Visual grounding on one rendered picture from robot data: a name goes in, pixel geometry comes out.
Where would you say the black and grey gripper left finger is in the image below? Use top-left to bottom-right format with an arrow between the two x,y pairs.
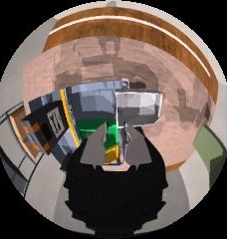
64,121 -> 109,189

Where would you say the green open bin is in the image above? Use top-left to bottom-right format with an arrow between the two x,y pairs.
76,119 -> 118,150

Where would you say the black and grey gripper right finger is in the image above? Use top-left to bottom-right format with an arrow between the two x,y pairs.
124,121 -> 168,189

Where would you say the yellow open bin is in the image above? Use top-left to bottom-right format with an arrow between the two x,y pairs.
105,144 -> 118,164

